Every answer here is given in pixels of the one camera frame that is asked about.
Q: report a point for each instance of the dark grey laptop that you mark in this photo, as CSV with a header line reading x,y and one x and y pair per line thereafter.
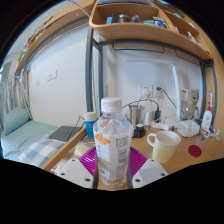
x,y
64,134

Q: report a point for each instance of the clear plastic water bottle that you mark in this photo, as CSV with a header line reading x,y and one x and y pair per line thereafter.
x,y
112,146

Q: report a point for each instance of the white charger block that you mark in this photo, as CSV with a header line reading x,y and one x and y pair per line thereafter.
x,y
148,118

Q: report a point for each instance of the grey striped curtain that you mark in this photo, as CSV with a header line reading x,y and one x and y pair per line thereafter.
x,y
13,96

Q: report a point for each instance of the small green packet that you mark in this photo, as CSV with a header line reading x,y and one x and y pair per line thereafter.
x,y
218,138

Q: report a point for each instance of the white desk lamp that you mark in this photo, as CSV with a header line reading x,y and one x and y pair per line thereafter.
x,y
176,93

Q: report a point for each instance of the white wall switch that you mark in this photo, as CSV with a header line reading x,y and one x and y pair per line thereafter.
x,y
49,76
54,74

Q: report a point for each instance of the teal-sheeted bed mattress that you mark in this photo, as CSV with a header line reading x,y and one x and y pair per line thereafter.
x,y
23,136

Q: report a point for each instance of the blue white plaid blanket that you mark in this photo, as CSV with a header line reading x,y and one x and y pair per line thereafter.
x,y
40,151

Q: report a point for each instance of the wooden shelf unit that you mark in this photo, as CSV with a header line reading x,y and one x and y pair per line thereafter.
x,y
140,31

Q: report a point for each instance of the white blue-labelled box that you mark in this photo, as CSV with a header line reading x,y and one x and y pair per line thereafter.
x,y
184,94

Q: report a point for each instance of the black plug adapter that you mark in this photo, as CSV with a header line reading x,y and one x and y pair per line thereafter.
x,y
157,115

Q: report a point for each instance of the black cube charger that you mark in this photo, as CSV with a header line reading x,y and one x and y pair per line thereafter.
x,y
139,131

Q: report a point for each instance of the teal pillow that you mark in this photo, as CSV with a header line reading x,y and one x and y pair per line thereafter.
x,y
15,120

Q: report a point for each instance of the brown tree-like figurine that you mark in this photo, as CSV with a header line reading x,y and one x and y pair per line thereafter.
x,y
193,105

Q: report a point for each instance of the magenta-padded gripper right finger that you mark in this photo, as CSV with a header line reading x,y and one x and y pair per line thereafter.
x,y
150,173

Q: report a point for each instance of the clear spray bottle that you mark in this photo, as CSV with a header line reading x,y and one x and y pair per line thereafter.
x,y
210,100

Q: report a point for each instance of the white crumpled bag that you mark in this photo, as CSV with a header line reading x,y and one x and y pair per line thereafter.
x,y
188,129

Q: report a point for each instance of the wooden bunk side board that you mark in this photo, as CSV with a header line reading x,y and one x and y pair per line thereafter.
x,y
53,26

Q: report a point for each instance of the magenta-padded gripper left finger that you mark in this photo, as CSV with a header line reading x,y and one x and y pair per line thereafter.
x,y
75,173

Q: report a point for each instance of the white red-pump lotion bottle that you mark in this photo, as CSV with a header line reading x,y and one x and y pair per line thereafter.
x,y
206,120

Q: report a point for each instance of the wooden side panel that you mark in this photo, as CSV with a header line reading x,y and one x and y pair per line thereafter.
x,y
218,86

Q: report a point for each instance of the white wall outlet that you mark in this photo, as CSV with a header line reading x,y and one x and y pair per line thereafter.
x,y
145,90
157,93

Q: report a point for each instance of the wrapped pale bun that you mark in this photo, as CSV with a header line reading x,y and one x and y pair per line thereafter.
x,y
82,150
61,166

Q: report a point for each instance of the grey metal bed frame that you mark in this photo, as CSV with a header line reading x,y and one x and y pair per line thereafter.
x,y
88,73

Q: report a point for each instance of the flat round red coaster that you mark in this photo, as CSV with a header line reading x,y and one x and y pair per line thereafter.
x,y
195,151

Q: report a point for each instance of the steel tumbler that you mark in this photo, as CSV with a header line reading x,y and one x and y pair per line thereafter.
x,y
136,116

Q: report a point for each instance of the cream ceramic mug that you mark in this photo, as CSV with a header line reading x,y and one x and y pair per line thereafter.
x,y
165,148

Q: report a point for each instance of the blue white-capped canister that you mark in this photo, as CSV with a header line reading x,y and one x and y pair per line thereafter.
x,y
90,126

